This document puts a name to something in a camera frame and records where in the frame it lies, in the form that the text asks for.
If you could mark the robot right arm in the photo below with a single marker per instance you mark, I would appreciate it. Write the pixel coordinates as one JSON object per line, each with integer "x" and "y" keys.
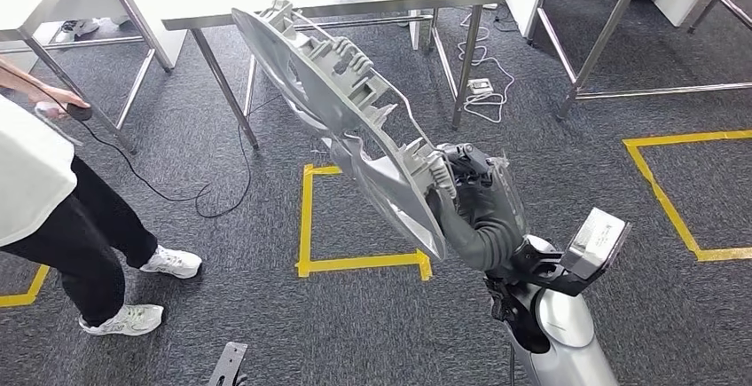
{"x": 564, "y": 324}

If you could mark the person's foot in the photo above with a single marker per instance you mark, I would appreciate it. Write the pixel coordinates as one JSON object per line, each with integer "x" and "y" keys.
{"x": 82, "y": 26}

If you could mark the yellow floor tape square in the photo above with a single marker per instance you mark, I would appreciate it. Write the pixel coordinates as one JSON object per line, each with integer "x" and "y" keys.
{"x": 662, "y": 195}
{"x": 305, "y": 224}

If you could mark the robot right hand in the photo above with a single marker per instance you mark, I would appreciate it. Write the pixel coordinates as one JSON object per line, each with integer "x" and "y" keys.
{"x": 487, "y": 207}

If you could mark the white floor socket box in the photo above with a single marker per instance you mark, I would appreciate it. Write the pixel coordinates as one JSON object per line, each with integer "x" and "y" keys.
{"x": 480, "y": 85}

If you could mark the silver wheel hubcap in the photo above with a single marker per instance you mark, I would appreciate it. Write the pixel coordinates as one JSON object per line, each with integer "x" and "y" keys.
{"x": 346, "y": 107}

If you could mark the black handheld controller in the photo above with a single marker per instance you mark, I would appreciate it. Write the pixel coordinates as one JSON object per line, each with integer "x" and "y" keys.
{"x": 79, "y": 112}

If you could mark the person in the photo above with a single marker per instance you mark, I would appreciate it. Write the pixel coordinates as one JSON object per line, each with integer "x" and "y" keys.
{"x": 35, "y": 195}

